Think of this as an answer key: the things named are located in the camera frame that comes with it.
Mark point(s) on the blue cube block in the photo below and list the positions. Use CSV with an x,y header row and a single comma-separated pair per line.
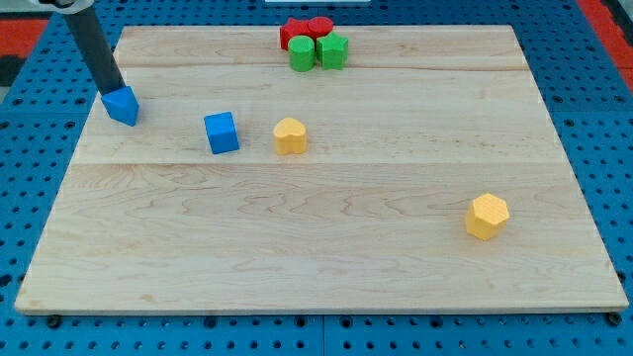
x,y
221,132

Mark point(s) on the yellow heart block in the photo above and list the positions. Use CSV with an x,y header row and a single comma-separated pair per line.
x,y
290,136

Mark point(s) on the light wooden board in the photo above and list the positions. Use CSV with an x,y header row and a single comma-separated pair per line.
x,y
369,220

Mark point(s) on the green star block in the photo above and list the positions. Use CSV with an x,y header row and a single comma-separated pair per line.
x,y
332,51

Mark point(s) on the green cylinder block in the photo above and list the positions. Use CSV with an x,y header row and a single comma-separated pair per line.
x,y
302,53

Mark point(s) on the red cylinder block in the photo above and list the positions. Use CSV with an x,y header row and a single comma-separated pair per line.
x,y
319,27

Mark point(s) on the red star block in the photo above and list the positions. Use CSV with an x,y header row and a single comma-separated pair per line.
x,y
292,28

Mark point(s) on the yellow hexagon block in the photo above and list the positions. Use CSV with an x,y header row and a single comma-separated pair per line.
x,y
487,216

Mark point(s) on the blue triangular prism block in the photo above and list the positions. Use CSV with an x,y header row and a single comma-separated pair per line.
x,y
122,105

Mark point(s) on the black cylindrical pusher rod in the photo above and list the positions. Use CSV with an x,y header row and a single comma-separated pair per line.
x,y
82,21

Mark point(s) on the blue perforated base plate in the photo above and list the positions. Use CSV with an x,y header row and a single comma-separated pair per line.
x,y
584,89

